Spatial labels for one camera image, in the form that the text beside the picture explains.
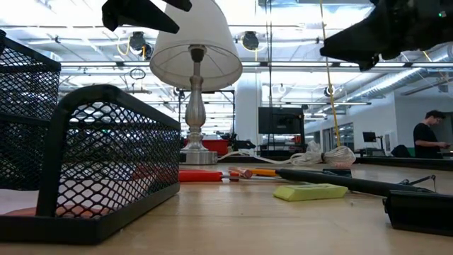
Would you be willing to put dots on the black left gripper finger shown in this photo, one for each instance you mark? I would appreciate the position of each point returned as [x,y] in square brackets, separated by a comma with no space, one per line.
[141,16]
[182,3]

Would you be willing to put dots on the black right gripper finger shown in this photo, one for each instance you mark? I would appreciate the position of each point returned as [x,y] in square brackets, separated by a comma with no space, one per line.
[354,39]

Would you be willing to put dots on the black binder clip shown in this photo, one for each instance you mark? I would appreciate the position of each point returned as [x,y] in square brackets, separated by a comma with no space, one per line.
[410,183]
[421,212]
[338,173]

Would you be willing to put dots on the black pen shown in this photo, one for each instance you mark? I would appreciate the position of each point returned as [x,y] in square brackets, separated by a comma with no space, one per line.
[336,180]

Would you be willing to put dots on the black mesh desk organizer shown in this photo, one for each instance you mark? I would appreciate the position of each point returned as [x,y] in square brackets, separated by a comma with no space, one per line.
[53,159]

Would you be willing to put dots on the yellow green eraser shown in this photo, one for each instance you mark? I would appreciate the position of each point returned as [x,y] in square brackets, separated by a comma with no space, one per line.
[308,192]

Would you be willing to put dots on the small black monitor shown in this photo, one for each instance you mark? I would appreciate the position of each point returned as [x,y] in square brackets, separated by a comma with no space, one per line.
[369,137]

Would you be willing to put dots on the large black monitor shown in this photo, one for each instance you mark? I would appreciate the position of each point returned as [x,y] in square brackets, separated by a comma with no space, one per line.
[279,120]

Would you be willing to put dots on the white shade silver table lamp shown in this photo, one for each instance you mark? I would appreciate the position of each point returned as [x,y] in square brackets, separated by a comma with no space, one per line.
[195,113]

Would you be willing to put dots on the person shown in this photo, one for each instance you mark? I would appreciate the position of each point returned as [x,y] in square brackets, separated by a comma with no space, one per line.
[424,141]

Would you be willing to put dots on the black bag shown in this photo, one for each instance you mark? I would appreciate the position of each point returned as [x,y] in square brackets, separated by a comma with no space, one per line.
[401,151]

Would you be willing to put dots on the red plastic bin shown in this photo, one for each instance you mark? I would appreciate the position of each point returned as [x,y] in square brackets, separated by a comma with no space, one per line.
[217,146]

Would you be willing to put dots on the black background robot gripper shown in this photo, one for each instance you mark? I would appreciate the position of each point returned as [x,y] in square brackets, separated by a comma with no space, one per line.
[244,144]

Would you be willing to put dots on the black aluminium table frame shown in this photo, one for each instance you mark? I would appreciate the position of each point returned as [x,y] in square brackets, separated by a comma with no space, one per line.
[407,163]

